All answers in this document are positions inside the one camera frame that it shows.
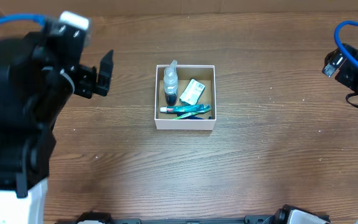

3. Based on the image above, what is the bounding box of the clear spray bottle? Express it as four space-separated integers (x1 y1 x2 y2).
163 60 178 106

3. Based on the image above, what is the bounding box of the green white soap packet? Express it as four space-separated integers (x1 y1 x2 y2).
179 79 206 105

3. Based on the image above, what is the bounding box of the green white toothbrush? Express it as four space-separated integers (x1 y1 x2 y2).
175 106 211 119

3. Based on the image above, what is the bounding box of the blue disposable razor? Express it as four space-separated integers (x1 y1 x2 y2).
186 115 212 120

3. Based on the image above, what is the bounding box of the white teal toothpaste tube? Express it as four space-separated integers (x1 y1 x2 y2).
160 105 204 114

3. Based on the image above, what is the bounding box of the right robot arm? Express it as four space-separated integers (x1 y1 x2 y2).
97 51 358 216

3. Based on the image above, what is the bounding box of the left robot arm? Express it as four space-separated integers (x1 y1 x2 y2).
0 30 114 223

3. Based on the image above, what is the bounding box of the white cardboard box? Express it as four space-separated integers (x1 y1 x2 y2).
154 65 217 131

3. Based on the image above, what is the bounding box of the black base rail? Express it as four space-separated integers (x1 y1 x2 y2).
54 203 332 224

